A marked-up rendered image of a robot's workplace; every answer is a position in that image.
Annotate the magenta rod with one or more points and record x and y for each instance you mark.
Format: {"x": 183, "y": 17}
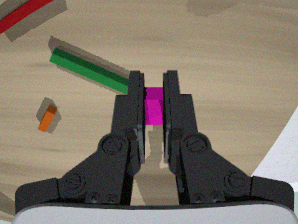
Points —
{"x": 153, "y": 105}

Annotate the orange rod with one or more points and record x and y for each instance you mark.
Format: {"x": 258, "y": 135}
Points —
{"x": 47, "y": 118}

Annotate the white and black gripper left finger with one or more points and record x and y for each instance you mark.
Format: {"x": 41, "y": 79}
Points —
{"x": 100, "y": 178}

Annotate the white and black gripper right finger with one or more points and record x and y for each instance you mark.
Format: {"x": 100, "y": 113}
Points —
{"x": 208, "y": 177}

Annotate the green rod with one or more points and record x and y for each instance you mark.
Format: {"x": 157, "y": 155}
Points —
{"x": 89, "y": 70}

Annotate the red rod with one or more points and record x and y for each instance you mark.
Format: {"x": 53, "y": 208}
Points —
{"x": 21, "y": 12}

